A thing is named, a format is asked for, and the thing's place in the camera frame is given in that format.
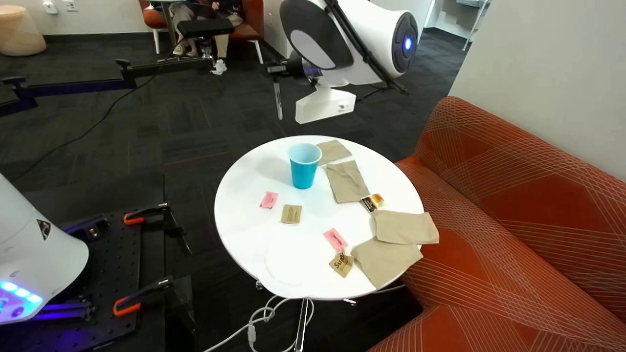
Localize small brown black packet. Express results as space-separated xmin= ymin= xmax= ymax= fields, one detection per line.
xmin=362 ymin=193 xmax=383 ymax=210

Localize round white table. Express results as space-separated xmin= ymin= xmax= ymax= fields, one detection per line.
xmin=213 ymin=132 xmax=426 ymax=302

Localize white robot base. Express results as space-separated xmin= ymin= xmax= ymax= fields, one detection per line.
xmin=0 ymin=173 xmax=90 ymax=324

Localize crumpled brown sugar packet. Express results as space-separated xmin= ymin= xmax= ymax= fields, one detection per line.
xmin=329 ymin=251 xmax=354 ymax=277

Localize beige round stool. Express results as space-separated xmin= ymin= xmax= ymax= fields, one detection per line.
xmin=0 ymin=3 xmax=47 ymax=56

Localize white cable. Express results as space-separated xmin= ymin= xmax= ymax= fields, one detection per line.
xmin=201 ymin=279 xmax=407 ymax=352

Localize blue plastic cup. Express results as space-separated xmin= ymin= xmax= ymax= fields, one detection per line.
xmin=288 ymin=142 xmax=323 ymax=189

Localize orange handled clamp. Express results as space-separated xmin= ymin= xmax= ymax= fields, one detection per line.
xmin=121 ymin=200 xmax=192 ymax=253
xmin=111 ymin=275 xmax=196 ymax=328

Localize brown napkin behind cup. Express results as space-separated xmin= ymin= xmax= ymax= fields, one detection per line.
xmin=319 ymin=140 xmax=350 ymax=163

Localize seated person legs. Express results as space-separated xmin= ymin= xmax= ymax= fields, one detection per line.
xmin=168 ymin=0 xmax=243 ymax=75

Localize pink sweetener packet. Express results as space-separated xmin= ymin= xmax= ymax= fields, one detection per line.
xmin=325 ymin=228 xmax=346 ymax=251
xmin=260 ymin=191 xmax=278 ymax=208

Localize brown paper napkin right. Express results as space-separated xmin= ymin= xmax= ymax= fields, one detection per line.
xmin=374 ymin=210 xmax=440 ymax=243

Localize brown napkin near cup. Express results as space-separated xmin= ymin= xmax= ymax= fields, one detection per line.
xmin=325 ymin=159 xmax=370 ymax=202

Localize white machine with blue light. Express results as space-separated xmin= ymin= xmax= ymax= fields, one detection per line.
xmin=280 ymin=0 xmax=421 ymax=124

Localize brown paper napkin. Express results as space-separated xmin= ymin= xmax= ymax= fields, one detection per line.
xmin=352 ymin=238 xmax=423 ymax=287
xmin=374 ymin=210 xmax=440 ymax=243

